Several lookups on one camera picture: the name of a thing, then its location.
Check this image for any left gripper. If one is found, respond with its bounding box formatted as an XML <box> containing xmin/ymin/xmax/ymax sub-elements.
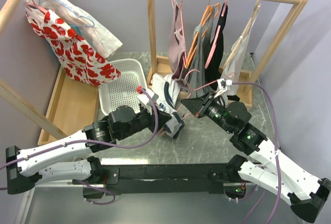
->
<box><xmin>118</xmin><ymin>103</ymin><xmax>172</xmax><ymax>140</ymax></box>

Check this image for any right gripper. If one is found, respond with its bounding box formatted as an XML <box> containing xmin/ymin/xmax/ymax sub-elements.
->
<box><xmin>180</xmin><ymin>90</ymin><xmax>234</xmax><ymax>133</ymax></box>

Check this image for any thin pink wire hanger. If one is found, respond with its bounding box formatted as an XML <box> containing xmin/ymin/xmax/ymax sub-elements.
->
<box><xmin>157</xmin><ymin>68</ymin><xmax>237</xmax><ymax>136</ymax></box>

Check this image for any white navy tank top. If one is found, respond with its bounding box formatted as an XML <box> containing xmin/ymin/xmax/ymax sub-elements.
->
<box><xmin>152</xmin><ymin>73</ymin><xmax>185</xmax><ymax>139</ymax></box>

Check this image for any mauve pink tank top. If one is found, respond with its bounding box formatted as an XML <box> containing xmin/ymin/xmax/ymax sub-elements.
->
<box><xmin>168</xmin><ymin>0</ymin><xmax>188</xmax><ymax>91</ymax></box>

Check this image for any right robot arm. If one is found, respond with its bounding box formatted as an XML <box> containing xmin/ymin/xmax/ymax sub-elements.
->
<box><xmin>181</xmin><ymin>94</ymin><xmax>330</xmax><ymax>223</ymax></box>

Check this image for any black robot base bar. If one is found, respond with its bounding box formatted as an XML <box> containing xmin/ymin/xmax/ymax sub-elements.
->
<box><xmin>84</xmin><ymin>155</ymin><xmax>246</xmax><ymax>195</ymax></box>

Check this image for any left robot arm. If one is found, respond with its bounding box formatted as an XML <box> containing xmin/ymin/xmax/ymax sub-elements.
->
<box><xmin>3</xmin><ymin>106</ymin><xmax>171</xmax><ymax>195</ymax></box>

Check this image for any grey tank top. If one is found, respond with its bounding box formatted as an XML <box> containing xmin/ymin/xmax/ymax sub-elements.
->
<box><xmin>183</xmin><ymin>3</ymin><xmax>221</xmax><ymax>95</ymax></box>

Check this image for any black tank top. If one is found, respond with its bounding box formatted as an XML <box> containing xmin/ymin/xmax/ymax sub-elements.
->
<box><xmin>204</xmin><ymin>4</ymin><xmax>228</xmax><ymax>83</ymax></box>

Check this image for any white sheer tank top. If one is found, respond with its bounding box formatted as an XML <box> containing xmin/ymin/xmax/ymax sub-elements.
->
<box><xmin>221</xmin><ymin>13</ymin><xmax>259</xmax><ymax>82</ymax></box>

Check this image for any orange plastic hanger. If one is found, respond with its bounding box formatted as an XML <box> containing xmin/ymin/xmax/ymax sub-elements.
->
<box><xmin>185</xmin><ymin>0</ymin><xmax>222</xmax><ymax>69</ymax></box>

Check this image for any pink plastic hanger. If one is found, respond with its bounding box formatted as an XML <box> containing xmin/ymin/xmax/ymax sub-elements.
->
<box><xmin>204</xmin><ymin>0</ymin><xmax>228</xmax><ymax>69</ymax></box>

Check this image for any beige wooden hanger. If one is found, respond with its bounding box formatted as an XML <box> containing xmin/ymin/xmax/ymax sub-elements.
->
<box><xmin>222</xmin><ymin>0</ymin><xmax>260</xmax><ymax>70</ymax></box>

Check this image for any white plastic laundry basket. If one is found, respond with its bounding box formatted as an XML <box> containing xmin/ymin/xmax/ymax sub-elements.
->
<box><xmin>98</xmin><ymin>58</ymin><xmax>147</xmax><ymax>115</ymax></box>

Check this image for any right wooden clothes rack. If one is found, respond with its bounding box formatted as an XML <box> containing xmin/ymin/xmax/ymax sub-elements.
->
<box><xmin>145</xmin><ymin>0</ymin><xmax>311</xmax><ymax>110</ymax></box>

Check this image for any wooden clothes rack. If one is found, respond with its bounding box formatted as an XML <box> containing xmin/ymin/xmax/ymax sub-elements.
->
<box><xmin>145</xmin><ymin>0</ymin><xmax>311</xmax><ymax>110</ymax></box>
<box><xmin>0</xmin><ymin>0</ymin><xmax>100</xmax><ymax>147</ymax></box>

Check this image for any left wooden clothes rack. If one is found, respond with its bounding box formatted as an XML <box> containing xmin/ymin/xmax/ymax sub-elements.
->
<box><xmin>0</xmin><ymin>0</ymin><xmax>100</xmax><ymax>147</ymax></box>

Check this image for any red floral white garment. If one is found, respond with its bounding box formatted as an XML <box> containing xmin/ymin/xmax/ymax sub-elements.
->
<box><xmin>25</xmin><ymin>2</ymin><xmax>121</xmax><ymax>86</ymax></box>

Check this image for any white pale pink garment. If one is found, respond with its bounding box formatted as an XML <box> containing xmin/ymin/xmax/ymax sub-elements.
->
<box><xmin>34</xmin><ymin>0</ymin><xmax>123</xmax><ymax>58</ymax></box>

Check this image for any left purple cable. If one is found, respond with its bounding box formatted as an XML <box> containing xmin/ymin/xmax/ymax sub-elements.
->
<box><xmin>0</xmin><ymin>88</ymin><xmax>160</xmax><ymax>191</ymax></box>

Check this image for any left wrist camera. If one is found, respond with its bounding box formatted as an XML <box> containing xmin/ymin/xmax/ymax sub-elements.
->
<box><xmin>137</xmin><ymin>86</ymin><xmax>159</xmax><ymax>113</ymax></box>

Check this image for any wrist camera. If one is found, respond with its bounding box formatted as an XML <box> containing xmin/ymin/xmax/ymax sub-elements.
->
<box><xmin>214</xmin><ymin>78</ymin><xmax>236</xmax><ymax>98</ymax></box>
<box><xmin>137</xmin><ymin>86</ymin><xmax>159</xmax><ymax>113</ymax></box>

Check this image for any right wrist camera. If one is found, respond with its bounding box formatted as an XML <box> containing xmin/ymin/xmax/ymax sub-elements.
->
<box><xmin>214</xmin><ymin>78</ymin><xmax>236</xmax><ymax>98</ymax></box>

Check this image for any blue wire hanger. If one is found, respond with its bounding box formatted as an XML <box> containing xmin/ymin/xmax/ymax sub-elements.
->
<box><xmin>38</xmin><ymin>0</ymin><xmax>97</xmax><ymax>28</ymax></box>

